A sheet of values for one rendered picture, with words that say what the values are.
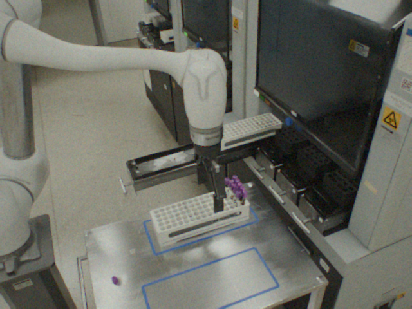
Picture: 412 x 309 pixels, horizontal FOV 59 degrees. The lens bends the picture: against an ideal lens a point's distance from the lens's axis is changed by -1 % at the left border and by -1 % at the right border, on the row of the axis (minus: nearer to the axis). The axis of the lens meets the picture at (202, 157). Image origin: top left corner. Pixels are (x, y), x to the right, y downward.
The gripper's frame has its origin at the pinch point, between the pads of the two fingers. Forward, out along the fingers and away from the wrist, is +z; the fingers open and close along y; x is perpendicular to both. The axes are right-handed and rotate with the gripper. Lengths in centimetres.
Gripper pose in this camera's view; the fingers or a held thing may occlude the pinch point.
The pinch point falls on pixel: (210, 193)
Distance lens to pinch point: 113.0
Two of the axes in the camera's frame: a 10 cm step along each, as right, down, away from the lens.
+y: 3.5, 5.5, -7.5
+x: 9.3, -2.5, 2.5
